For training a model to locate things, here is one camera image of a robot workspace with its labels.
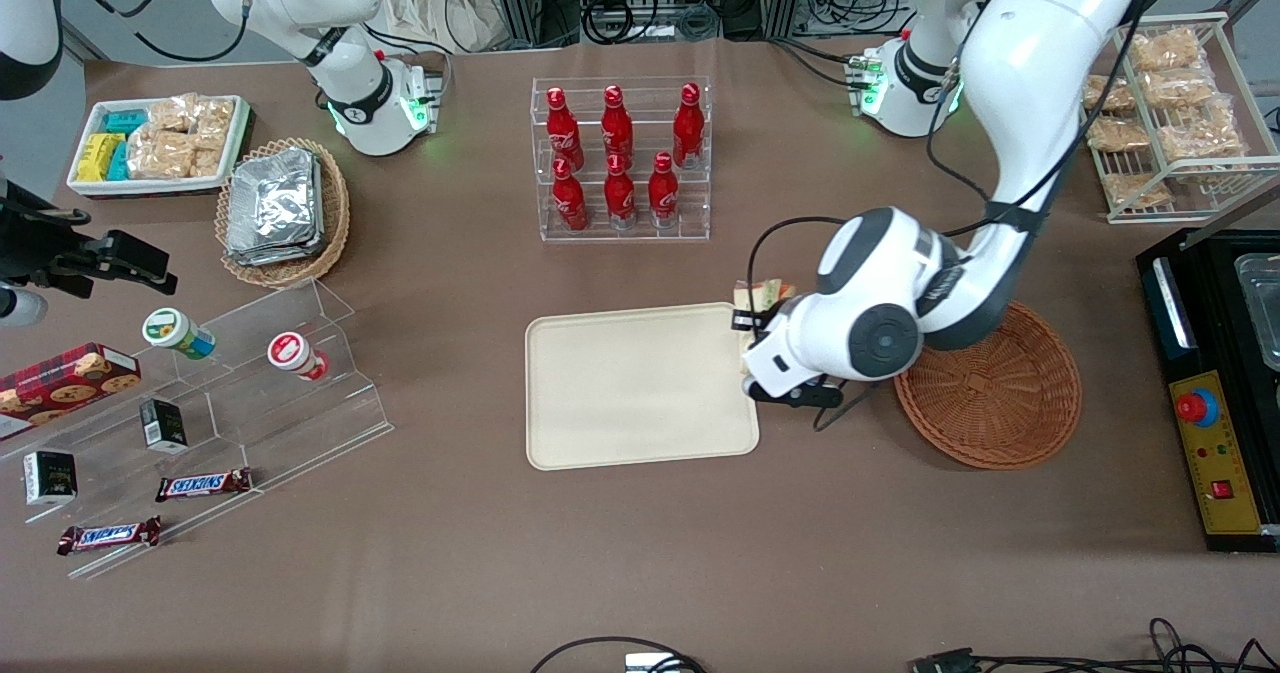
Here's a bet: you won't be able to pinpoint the silver foil pouch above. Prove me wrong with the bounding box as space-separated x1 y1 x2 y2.
230 148 321 246
224 233 327 267

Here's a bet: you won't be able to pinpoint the clear plastic container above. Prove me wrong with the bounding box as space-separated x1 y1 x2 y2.
1234 252 1280 370

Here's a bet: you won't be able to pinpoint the white rectangular snack tray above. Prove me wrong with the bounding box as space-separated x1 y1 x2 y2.
66 95 252 200

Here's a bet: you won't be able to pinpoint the oval tan wicker basket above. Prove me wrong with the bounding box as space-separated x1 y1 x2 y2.
215 137 351 289

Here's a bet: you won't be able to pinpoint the triangle sandwich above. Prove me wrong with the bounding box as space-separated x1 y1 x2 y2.
734 277 802 375

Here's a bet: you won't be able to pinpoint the white cloth bag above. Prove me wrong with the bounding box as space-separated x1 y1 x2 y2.
380 0 503 55

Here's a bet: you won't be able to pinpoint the clear acrylic bottle rack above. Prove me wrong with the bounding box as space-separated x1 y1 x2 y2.
530 75 713 244

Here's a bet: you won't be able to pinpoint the black tangled cable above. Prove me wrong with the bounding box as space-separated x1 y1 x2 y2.
975 616 1280 673

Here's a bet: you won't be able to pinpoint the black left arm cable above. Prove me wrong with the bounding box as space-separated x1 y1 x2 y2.
744 0 1171 326

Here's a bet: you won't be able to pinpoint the black looped cable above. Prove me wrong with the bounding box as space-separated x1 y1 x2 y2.
527 635 707 673

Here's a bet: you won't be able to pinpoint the round brown wicker basket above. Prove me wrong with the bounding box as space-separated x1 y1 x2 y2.
893 300 1083 471

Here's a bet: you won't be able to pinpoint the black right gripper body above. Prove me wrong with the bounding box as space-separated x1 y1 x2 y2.
0 183 103 300

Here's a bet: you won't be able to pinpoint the red cola bottle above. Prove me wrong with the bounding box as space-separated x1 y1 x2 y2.
604 153 638 230
546 86 585 172
552 157 590 232
648 151 681 228
672 82 705 170
601 84 635 164

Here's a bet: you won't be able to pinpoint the silver metal bar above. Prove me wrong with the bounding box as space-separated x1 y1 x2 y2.
1152 256 1197 352

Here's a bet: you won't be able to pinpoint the white wire rack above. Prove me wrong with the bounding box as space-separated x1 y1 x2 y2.
1080 12 1280 225

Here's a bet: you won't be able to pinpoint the clear acrylic stepped shelf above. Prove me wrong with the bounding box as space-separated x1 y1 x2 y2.
0 276 395 582

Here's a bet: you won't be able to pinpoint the Snickers chocolate bar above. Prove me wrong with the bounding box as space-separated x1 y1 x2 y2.
154 467 254 503
56 515 163 556

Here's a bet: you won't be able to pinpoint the black cable connector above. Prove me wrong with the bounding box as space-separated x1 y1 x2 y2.
911 646 980 673

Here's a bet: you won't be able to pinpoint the cream plastic tray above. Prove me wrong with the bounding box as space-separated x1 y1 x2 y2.
525 301 761 472

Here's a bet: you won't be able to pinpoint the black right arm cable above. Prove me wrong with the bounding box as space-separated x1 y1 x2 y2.
60 0 253 66

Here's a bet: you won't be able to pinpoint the red cookie box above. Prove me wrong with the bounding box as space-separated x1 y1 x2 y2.
0 342 142 427

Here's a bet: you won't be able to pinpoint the black coiled background cables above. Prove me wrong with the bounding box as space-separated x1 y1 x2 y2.
580 0 723 46

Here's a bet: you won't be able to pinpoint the small black carton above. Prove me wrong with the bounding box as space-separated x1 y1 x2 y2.
138 398 190 455
23 450 79 507

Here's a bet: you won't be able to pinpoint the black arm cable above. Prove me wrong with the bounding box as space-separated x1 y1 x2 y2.
60 0 253 66
744 0 1171 326

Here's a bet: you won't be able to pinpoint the yellow snack pack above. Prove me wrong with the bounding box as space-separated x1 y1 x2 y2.
76 133 125 183

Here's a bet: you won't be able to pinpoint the red lid yogurt cup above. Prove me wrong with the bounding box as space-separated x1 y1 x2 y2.
266 331 332 383

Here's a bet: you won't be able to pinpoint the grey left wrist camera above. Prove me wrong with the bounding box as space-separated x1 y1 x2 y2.
742 372 849 411

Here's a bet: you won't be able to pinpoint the green lid yogurt cup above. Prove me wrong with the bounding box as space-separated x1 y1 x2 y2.
141 307 217 361

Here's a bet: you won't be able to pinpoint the red emergency stop button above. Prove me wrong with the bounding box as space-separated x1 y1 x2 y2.
1176 387 1220 429

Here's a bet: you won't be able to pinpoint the black machine yellow panel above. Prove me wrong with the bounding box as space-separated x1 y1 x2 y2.
1135 225 1280 555

